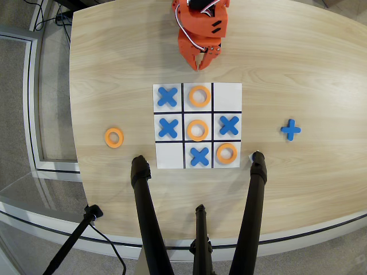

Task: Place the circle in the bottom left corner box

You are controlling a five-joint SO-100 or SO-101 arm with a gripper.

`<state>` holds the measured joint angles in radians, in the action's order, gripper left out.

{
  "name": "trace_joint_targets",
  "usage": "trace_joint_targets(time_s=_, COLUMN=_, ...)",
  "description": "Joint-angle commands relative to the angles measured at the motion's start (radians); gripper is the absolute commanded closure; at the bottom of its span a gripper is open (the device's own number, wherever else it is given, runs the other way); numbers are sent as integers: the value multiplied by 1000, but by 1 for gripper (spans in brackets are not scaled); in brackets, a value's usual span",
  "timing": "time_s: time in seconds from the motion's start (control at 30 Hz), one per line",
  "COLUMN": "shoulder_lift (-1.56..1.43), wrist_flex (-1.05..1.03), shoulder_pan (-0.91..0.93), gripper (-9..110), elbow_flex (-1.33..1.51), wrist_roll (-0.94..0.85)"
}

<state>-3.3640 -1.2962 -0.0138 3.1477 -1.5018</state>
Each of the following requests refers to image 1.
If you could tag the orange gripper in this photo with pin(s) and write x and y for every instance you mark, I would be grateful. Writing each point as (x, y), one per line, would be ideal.
(187, 47)

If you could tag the blue foam X piece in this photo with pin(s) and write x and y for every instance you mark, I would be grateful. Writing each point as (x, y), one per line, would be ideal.
(167, 96)
(291, 130)
(229, 125)
(200, 156)
(168, 127)

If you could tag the small white sticker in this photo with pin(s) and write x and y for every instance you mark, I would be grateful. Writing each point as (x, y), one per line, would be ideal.
(250, 157)

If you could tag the grey metal glass panel frame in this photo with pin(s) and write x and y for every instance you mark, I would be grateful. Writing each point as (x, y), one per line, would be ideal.
(28, 100)

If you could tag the thin black tripod leg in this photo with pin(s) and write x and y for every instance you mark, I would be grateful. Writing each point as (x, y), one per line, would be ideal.
(201, 235)

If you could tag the thick black tripod leg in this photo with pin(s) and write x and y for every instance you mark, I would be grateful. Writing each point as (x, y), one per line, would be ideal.
(252, 206)
(146, 206)

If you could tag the white tic-tac-toe board sheet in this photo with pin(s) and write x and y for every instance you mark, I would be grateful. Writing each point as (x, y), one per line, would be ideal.
(226, 97)

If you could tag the black stand pole with clamp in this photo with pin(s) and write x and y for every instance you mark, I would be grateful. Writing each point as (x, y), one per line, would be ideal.
(74, 237)

